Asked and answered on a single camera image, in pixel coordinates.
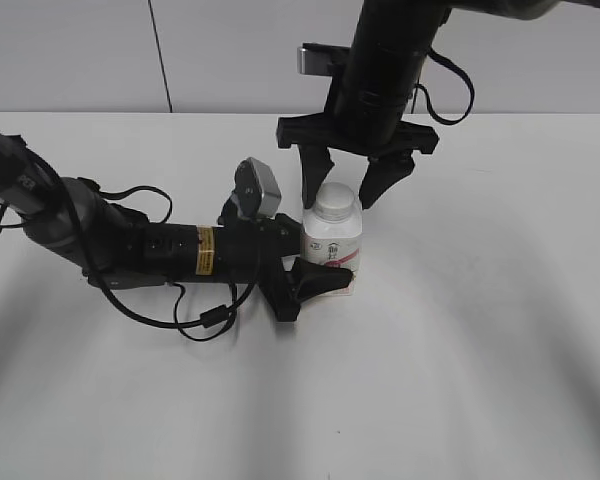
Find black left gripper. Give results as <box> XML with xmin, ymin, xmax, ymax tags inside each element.
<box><xmin>140</xmin><ymin>214</ymin><xmax>354</xmax><ymax>322</ymax></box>

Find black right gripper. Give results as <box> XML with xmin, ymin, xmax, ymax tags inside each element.
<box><xmin>276</xmin><ymin>1</ymin><xmax>439</xmax><ymax>209</ymax></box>

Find white plastic bottle cap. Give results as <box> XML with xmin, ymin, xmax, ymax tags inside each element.
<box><xmin>312</xmin><ymin>182</ymin><xmax>355</xmax><ymax>221</ymax></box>

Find white yili yogurt bottle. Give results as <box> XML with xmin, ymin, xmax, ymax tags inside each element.
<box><xmin>301</xmin><ymin>193</ymin><xmax>363</xmax><ymax>296</ymax></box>

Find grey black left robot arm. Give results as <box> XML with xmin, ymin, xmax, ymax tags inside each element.
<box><xmin>0</xmin><ymin>133</ymin><xmax>353</xmax><ymax>328</ymax></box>

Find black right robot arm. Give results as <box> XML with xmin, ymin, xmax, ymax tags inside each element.
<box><xmin>276</xmin><ymin>1</ymin><xmax>556</xmax><ymax>209</ymax></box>

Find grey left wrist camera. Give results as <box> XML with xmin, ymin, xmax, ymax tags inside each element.
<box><xmin>231</xmin><ymin>157</ymin><xmax>282</xmax><ymax>219</ymax></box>

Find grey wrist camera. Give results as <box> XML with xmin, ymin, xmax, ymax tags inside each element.
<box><xmin>231</xmin><ymin>157</ymin><xmax>282</xmax><ymax>219</ymax></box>
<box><xmin>297</xmin><ymin>43</ymin><xmax>350</xmax><ymax>77</ymax></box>

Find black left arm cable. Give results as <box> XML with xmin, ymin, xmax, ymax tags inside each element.
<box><xmin>44</xmin><ymin>164</ymin><xmax>258</xmax><ymax>342</ymax></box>

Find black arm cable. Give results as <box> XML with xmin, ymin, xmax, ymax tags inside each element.
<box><xmin>44</xmin><ymin>164</ymin><xmax>258</xmax><ymax>342</ymax></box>
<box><xmin>412</xmin><ymin>47</ymin><xmax>476</xmax><ymax>126</ymax></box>

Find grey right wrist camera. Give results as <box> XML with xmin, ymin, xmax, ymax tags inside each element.
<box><xmin>297</xmin><ymin>43</ymin><xmax>350</xmax><ymax>77</ymax></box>

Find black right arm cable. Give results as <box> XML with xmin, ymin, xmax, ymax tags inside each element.
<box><xmin>412</xmin><ymin>47</ymin><xmax>476</xmax><ymax>126</ymax></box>

